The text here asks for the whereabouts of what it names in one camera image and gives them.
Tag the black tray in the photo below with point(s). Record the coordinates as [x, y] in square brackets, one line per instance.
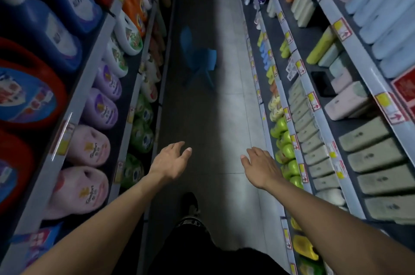
[324, 85]

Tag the white hanging tags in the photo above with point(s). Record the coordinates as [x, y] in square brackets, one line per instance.
[291, 68]

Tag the pink softener bottle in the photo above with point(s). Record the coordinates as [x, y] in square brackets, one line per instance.
[77, 193]
[89, 146]

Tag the person's black shorts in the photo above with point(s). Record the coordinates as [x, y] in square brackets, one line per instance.
[194, 252]

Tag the blue plastic chair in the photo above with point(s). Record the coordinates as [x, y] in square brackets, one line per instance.
[202, 57]

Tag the person's left hand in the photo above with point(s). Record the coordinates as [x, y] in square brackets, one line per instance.
[168, 162]

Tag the white squat bottle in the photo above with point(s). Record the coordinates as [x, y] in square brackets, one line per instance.
[153, 68]
[149, 88]

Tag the person's left forearm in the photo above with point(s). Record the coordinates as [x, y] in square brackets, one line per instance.
[97, 229]

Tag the red detergent jug bottle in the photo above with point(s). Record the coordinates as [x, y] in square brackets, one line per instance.
[32, 96]
[19, 154]

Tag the yellow squat bottle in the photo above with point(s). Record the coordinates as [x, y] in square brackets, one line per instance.
[304, 240]

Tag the person's left shoe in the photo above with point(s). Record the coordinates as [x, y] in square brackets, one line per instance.
[190, 203]

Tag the person's right hand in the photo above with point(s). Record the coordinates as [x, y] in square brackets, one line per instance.
[262, 171]

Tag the grey metal shelf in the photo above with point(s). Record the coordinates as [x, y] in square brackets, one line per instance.
[363, 64]
[95, 57]

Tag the person's right forearm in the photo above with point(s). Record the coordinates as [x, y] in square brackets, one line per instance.
[340, 236]

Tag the red promotional sign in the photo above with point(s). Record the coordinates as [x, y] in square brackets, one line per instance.
[405, 89]

